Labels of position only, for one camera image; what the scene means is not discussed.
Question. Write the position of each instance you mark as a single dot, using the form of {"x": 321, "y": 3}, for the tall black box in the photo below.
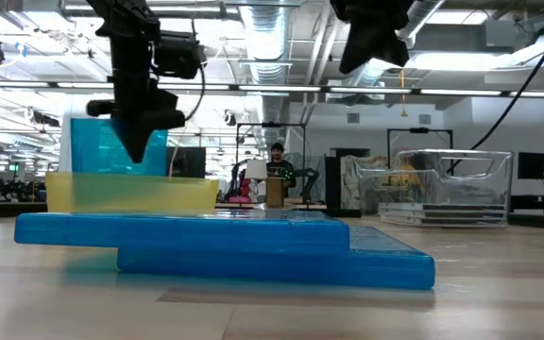
{"x": 333, "y": 184}

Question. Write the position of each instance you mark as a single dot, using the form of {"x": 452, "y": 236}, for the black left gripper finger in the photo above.
{"x": 144, "y": 130}

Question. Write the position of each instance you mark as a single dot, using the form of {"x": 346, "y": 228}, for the silver spiral air duct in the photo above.
{"x": 423, "y": 14}
{"x": 267, "y": 47}

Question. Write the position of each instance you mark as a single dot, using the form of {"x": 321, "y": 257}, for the black bench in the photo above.
{"x": 541, "y": 200}

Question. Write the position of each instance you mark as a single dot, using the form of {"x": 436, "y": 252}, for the white shade lamp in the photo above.
{"x": 256, "y": 169}

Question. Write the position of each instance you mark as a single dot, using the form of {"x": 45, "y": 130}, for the black background robot arm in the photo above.
{"x": 310, "y": 177}
{"x": 236, "y": 181}

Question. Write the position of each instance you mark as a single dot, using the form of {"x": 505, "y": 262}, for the crumpled plastic sheet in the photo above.
{"x": 352, "y": 184}

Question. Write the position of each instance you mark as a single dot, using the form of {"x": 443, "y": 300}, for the person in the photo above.
{"x": 277, "y": 165}
{"x": 404, "y": 177}

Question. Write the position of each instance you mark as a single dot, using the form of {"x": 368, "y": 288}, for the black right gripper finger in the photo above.
{"x": 359, "y": 45}
{"x": 395, "y": 52}

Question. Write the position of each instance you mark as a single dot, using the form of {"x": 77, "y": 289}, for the grey wall vent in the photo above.
{"x": 353, "y": 118}
{"x": 424, "y": 118}

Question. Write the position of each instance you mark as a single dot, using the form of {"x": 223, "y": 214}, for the blue plastic disc case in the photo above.
{"x": 182, "y": 231}
{"x": 92, "y": 151}
{"x": 277, "y": 269}

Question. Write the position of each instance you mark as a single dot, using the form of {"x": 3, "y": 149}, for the black rig frame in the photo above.
{"x": 272, "y": 124}
{"x": 418, "y": 130}

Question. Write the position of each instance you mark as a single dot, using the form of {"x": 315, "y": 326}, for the brass cylinder stand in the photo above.
{"x": 275, "y": 193}

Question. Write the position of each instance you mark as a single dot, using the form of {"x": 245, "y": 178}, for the clear plastic bin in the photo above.
{"x": 498, "y": 184}

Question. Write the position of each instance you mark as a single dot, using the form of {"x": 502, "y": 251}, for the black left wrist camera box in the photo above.
{"x": 177, "y": 54}

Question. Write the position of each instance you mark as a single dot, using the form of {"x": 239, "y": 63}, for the long ceiling light strip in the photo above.
{"x": 277, "y": 88}

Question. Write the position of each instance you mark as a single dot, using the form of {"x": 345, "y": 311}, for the pink object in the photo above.
{"x": 240, "y": 199}

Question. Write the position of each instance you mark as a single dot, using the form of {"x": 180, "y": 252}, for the background wooden desk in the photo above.
{"x": 300, "y": 206}

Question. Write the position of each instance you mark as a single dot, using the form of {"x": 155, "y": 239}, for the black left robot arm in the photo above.
{"x": 125, "y": 19}

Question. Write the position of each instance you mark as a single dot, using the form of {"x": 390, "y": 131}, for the white round pillar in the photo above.
{"x": 65, "y": 141}

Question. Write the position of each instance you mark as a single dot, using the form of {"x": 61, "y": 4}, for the small black wall monitor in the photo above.
{"x": 534, "y": 165}

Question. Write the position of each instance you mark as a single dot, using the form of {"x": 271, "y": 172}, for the yellow translucent plastic bin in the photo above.
{"x": 135, "y": 193}

